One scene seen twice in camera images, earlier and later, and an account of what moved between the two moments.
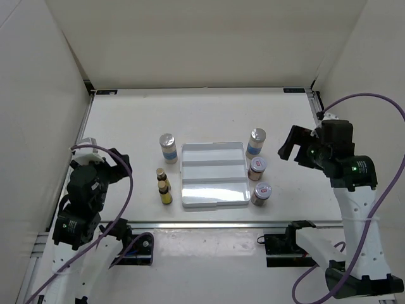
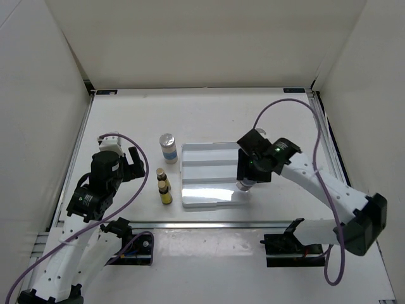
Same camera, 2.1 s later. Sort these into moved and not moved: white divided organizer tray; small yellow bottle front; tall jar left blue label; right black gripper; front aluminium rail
Moved: right black gripper
Not moved: white divided organizer tray; front aluminium rail; tall jar left blue label; small yellow bottle front
